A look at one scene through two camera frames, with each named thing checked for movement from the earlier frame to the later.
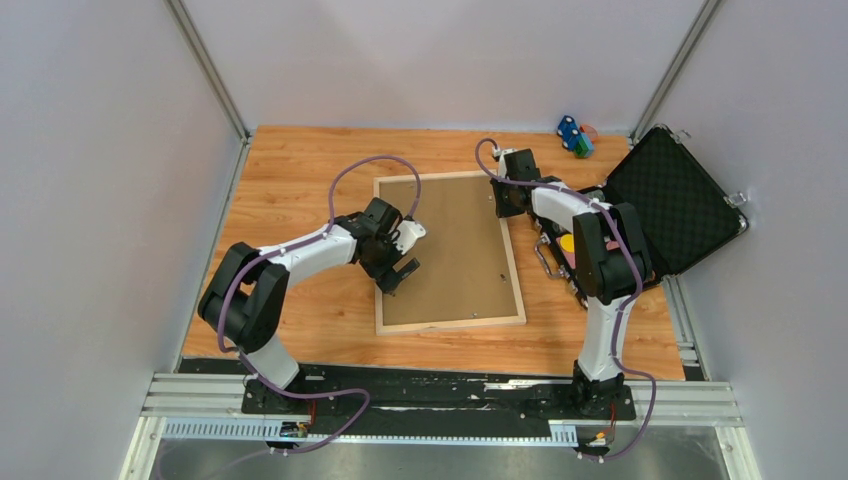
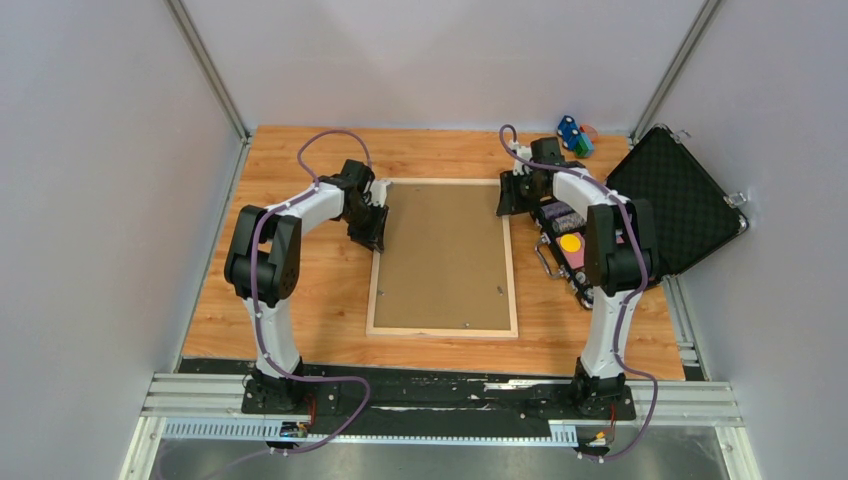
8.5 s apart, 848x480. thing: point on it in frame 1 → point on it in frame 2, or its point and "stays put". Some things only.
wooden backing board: [464, 273] stays put
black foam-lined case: [683, 215] stays put
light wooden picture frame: [467, 276] stays put
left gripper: [387, 278] → [373, 236]
